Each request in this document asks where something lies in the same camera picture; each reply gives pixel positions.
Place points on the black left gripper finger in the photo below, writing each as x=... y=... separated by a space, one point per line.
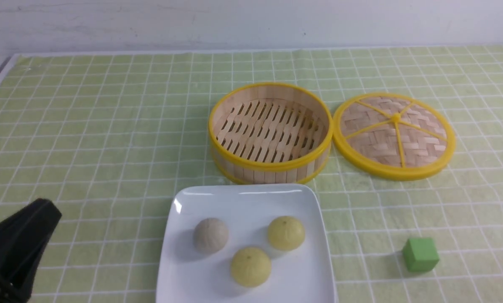
x=23 y=239

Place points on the white steamed bun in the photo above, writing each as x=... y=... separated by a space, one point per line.
x=210 y=236

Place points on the yellow steamed bun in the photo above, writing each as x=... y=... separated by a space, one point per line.
x=250 y=267
x=286 y=233

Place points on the white square plate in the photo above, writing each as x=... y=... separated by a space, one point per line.
x=304 y=275

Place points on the yellow steamed bun on plate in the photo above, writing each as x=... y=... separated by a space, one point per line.
x=286 y=233

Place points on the green checkered tablecloth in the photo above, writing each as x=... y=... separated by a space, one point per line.
x=111 y=139

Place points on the bamboo steamer basket yellow rim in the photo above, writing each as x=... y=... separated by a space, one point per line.
x=270 y=132

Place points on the woven bamboo steamer lid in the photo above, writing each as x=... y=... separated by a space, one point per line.
x=393 y=136

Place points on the green cube block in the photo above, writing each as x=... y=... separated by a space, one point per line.
x=420 y=254

